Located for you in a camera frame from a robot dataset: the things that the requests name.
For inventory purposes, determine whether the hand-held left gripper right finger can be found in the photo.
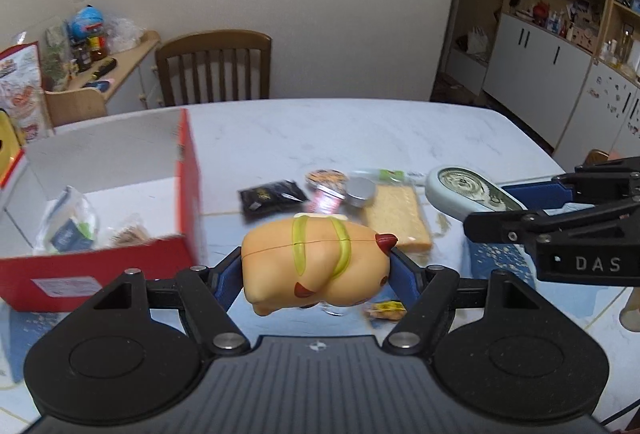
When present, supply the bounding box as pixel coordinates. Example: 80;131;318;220
382;244;543;351

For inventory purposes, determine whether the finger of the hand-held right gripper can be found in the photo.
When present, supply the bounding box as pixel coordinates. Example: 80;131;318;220
500;158;640;211
462;199;640;255

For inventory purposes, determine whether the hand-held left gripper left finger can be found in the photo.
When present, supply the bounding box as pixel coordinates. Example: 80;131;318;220
92;247;252;356

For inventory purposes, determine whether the white oval tape dispenser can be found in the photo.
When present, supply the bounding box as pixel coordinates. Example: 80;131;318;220
425;165;528;229

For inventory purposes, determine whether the red cardboard box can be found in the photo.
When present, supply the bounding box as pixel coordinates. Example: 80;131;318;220
0;108;208;313

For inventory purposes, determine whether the yellow plastic animal toy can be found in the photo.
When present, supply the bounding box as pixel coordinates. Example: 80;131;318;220
241;213;399;316

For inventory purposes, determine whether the silver round tin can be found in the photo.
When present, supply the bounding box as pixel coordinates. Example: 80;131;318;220
345;177;377;208

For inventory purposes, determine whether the person's right hand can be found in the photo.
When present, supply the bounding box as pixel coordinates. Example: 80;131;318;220
619;287;640;330

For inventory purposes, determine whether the small yellow candy wrapper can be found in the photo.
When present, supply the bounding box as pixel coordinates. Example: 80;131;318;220
363;301;407;321

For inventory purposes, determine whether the pale blue printed table mat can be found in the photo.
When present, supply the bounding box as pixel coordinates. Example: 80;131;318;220
0;207;640;420

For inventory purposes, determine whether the bagged bread slice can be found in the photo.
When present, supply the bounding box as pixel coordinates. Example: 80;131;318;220
360;184;434;253

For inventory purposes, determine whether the black snack packet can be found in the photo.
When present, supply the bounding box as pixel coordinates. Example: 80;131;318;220
237;179;309;219

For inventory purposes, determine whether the clear packet with blue label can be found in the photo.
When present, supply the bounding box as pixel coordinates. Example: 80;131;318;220
34;185;99;256

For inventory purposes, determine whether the white plastic shopping bag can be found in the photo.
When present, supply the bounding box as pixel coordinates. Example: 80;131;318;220
452;26;489;56

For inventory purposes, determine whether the open wooden shelf unit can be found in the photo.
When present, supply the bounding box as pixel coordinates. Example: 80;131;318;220
442;0;516;91

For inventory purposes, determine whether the brown wooden dining chair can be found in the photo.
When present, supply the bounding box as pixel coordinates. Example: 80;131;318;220
154;30;273;108

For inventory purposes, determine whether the white sideboard with wooden top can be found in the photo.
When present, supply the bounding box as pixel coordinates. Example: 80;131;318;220
45;30;162;116

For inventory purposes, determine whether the light wooden high chair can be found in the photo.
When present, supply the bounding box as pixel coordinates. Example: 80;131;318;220
43;86;109;128

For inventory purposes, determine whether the black remote control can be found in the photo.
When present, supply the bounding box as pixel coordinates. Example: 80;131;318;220
87;58;119;80

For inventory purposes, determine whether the sauce jar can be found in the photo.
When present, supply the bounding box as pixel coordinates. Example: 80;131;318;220
87;34;109;62

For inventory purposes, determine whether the clear plastic bag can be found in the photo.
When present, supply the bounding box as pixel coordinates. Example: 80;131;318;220
102;16;144;54

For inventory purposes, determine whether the red and white snack bag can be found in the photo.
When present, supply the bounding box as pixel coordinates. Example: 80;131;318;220
0;41;54;146

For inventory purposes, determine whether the blue plush toy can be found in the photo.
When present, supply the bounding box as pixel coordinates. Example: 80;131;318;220
67;5;106;41

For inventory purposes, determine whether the white wall cabinet unit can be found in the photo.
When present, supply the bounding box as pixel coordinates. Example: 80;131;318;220
480;0;640;156

